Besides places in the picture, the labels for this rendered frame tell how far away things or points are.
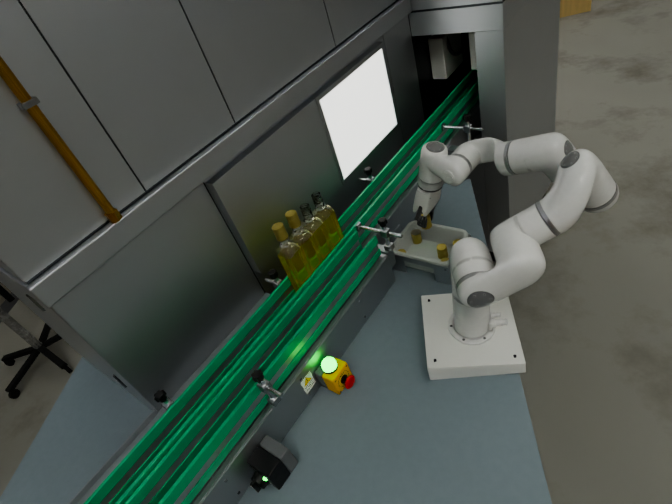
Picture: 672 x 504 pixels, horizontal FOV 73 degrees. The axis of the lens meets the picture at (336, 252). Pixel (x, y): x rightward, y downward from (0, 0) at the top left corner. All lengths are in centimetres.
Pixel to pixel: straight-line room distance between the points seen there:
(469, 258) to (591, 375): 126
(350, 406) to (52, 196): 88
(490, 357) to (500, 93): 112
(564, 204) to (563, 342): 135
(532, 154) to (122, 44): 94
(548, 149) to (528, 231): 20
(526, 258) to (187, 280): 86
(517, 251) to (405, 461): 57
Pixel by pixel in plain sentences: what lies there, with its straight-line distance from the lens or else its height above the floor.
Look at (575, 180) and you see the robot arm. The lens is 102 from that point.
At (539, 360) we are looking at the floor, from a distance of 224.
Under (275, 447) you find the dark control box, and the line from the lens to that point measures 123.
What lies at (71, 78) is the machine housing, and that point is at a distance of 111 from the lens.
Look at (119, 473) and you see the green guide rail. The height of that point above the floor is 95.
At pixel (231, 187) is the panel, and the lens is 129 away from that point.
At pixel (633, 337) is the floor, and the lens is 237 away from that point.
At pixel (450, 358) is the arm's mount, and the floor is 81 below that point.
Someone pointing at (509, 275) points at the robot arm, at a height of 113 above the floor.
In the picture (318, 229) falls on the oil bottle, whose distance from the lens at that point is 136.
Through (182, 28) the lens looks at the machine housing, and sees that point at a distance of 124.
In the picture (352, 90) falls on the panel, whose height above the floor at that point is 125.
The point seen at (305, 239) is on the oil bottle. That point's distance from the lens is 132.
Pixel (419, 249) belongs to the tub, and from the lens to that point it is 162.
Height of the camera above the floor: 186
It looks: 39 degrees down
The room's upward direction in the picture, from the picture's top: 21 degrees counter-clockwise
